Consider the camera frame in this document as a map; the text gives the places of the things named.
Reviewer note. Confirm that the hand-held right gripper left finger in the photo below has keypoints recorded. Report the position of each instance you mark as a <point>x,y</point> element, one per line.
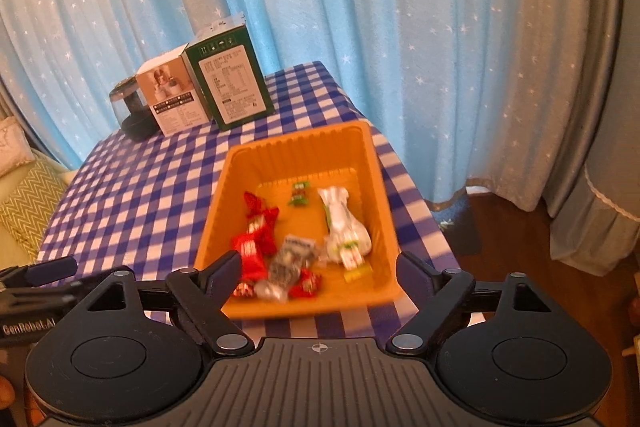
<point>227,274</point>

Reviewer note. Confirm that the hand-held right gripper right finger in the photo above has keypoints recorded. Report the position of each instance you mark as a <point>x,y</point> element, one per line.
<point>412,274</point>

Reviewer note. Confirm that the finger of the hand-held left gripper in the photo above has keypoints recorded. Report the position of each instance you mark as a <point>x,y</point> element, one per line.
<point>52,271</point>
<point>45,294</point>

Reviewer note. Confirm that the large red candy packet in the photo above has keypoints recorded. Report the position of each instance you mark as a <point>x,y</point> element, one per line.
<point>252,249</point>

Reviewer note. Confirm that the yellow green candy packet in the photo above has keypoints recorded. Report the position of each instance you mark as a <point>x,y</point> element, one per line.
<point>357,275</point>

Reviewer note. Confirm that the clear dark snack packet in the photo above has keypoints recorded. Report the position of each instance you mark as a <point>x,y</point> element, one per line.
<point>290,262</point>

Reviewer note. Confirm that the white snack packet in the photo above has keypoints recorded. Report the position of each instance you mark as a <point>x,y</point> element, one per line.
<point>345,227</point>

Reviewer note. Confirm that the green red candy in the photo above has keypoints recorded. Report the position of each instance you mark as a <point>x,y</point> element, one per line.
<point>300,194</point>

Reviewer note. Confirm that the orange plastic tray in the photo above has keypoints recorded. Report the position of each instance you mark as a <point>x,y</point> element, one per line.
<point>300,157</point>

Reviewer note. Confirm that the light green sofa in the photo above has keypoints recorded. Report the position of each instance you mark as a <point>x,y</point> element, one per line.
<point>12,247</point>

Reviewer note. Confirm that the green zigzag pillow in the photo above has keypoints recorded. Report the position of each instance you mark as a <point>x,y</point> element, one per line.
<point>30,202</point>

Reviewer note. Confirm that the blue white checkered tablecloth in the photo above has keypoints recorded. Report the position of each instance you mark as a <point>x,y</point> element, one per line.
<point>150,187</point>

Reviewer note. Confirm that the beige pillow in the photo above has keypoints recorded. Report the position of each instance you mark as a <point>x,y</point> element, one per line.
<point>10,142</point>

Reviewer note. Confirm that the dark glass humidifier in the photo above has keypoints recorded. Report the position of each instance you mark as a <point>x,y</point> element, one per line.
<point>135,124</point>

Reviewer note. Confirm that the white product box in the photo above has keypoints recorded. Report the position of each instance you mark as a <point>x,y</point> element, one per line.
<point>175,107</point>

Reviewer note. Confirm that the grey cloth with lace trim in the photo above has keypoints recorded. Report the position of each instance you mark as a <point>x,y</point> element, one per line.
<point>600,227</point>

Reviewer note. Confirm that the green carton box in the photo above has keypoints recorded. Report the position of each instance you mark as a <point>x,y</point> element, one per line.
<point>235,77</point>

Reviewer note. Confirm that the blue star curtain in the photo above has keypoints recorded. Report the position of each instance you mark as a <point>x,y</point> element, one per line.
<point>375,32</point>

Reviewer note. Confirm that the grey curtain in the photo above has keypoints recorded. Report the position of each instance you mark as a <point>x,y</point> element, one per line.
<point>600,57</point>

